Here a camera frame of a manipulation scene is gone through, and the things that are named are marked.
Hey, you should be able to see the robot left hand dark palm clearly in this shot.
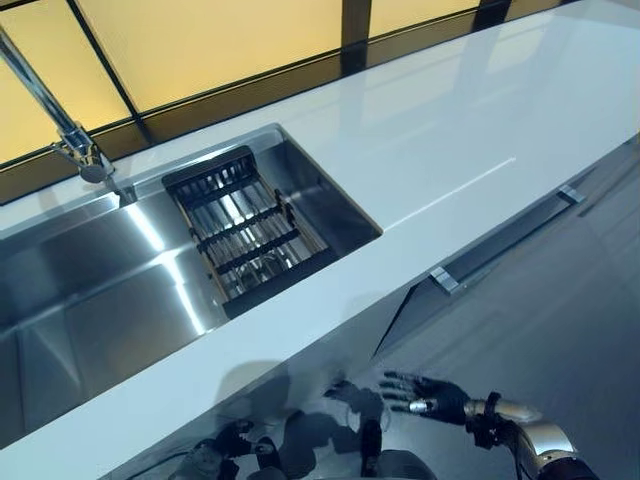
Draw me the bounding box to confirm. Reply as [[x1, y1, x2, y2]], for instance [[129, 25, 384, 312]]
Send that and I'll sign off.
[[197, 419, 257, 465]]

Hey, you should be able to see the robot right hand dark palm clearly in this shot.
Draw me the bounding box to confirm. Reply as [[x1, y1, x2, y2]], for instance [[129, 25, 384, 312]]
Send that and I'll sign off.
[[377, 369, 472, 427]]

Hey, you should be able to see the grey dishwasher door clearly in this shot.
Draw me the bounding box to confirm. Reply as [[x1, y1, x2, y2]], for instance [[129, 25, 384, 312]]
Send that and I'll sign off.
[[372, 144, 640, 480]]

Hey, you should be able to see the robot right leg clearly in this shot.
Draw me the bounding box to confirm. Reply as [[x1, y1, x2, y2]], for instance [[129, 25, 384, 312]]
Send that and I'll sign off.
[[372, 448, 442, 480]]

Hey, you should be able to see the black robot right foot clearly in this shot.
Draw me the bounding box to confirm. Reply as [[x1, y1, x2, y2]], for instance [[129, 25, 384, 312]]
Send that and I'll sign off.
[[361, 418, 385, 477]]

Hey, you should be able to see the stainless steel kitchen sink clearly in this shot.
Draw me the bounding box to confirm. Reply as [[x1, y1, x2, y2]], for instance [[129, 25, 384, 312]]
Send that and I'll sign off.
[[0, 122, 386, 447]]

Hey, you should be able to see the black sink dish rack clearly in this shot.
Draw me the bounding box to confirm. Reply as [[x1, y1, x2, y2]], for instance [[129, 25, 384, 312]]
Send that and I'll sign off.
[[161, 144, 342, 322]]

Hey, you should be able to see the chrome kitchen faucet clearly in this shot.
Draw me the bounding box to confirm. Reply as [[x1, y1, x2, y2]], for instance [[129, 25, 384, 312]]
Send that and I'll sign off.
[[0, 22, 140, 207]]

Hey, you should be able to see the dark framed yellow window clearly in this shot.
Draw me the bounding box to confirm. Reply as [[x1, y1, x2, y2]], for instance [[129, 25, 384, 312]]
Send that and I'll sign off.
[[0, 0, 524, 175]]

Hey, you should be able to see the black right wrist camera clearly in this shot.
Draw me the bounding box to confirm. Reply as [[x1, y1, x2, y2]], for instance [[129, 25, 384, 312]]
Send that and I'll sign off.
[[468, 391, 502, 450]]

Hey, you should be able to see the silver bar door handle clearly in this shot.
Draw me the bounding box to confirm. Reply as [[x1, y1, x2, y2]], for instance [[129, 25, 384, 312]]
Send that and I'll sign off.
[[428, 183, 587, 297]]

